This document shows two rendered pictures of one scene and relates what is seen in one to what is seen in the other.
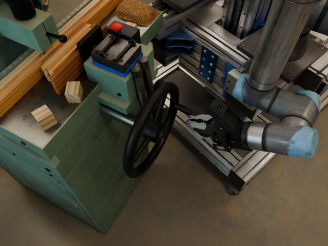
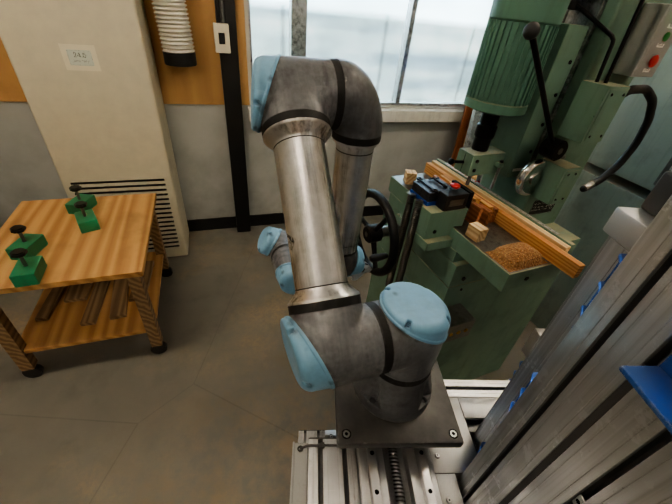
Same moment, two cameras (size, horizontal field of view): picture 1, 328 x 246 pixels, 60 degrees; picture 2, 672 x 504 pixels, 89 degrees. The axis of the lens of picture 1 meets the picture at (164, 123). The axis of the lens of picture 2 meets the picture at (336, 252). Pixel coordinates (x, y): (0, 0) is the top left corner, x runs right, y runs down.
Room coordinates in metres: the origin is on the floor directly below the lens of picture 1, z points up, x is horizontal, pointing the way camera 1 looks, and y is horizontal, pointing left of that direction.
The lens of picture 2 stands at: (0.88, -0.81, 1.42)
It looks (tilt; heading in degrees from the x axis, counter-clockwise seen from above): 36 degrees down; 125
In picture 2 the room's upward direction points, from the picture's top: 6 degrees clockwise
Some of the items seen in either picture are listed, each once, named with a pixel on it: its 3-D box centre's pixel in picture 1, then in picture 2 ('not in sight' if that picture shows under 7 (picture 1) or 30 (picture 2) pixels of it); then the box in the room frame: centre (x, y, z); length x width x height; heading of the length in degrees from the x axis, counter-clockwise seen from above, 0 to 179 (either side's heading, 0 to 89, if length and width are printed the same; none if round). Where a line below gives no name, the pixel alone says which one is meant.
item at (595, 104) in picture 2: not in sight; (592, 112); (0.82, 0.45, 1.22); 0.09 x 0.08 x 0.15; 62
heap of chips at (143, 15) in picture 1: (135, 8); (519, 252); (0.84, 0.10, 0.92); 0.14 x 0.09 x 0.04; 62
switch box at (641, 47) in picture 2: not in sight; (649, 41); (0.86, 0.54, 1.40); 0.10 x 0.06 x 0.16; 62
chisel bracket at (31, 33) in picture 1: (27, 27); (479, 162); (0.60, 0.34, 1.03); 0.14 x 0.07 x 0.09; 62
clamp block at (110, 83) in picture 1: (121, 67); (432, 212); (0.57, 0.12, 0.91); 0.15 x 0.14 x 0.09; 152
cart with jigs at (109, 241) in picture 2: not in sight; (91, 270); (-0.68, -0.53, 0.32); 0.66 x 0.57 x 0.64; 148
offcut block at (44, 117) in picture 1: (44, 117); (410, 177); (0.39, 0.29, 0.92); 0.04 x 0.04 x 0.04; 41
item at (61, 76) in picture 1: (82, 58); (453, 199); (0.59, 0.23, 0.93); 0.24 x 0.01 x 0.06; 152
